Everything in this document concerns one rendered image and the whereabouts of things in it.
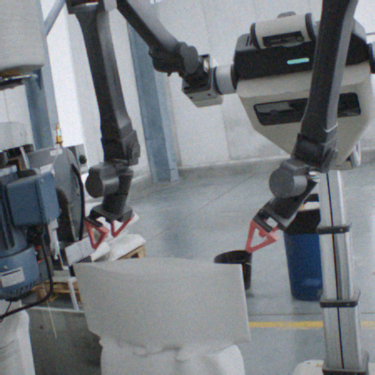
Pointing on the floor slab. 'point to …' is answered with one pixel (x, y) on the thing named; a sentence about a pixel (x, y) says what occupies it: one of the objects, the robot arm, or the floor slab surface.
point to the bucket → (238, 263)
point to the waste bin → (305, 253)
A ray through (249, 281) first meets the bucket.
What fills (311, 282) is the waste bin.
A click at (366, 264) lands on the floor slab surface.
